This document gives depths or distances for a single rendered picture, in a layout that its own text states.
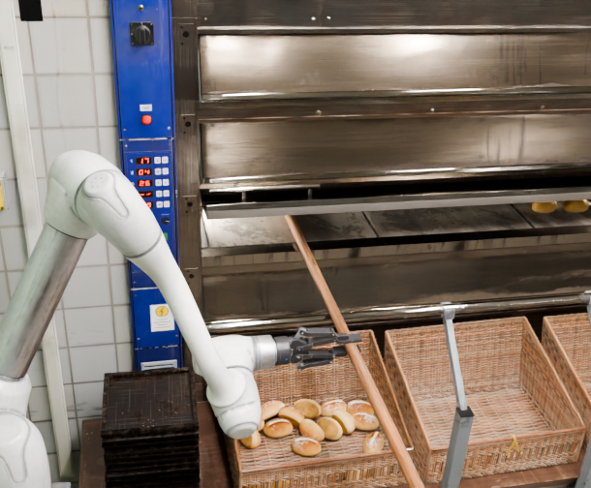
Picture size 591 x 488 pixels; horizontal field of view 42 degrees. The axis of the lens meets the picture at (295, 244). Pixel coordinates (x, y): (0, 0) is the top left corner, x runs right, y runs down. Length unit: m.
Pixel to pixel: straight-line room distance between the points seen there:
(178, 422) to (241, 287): 0.50
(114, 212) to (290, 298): 1.14
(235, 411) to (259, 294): 0.81
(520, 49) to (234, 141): 0.92
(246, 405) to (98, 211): 0.59
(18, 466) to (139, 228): 0.56
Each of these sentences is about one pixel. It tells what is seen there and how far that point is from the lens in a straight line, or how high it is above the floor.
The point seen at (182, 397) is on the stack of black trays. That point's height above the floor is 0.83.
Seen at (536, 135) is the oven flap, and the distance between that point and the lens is 2.64.
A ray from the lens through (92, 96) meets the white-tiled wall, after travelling 2.24.
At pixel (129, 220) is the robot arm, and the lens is 1.60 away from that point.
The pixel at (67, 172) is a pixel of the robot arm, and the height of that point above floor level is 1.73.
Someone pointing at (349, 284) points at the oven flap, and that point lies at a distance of 2.65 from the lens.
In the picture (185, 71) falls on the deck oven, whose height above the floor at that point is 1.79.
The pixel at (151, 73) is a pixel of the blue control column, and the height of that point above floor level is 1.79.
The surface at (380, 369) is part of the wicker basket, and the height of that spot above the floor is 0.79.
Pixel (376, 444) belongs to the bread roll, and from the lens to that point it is 2.62.
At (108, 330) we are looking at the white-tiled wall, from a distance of 2.61.
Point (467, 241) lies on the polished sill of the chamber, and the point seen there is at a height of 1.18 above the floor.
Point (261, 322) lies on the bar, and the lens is 2.19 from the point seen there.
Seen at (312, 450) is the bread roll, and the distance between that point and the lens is 2.60.
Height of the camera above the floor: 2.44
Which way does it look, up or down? 29 degrees down
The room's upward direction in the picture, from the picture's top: 3 degrees clockwise
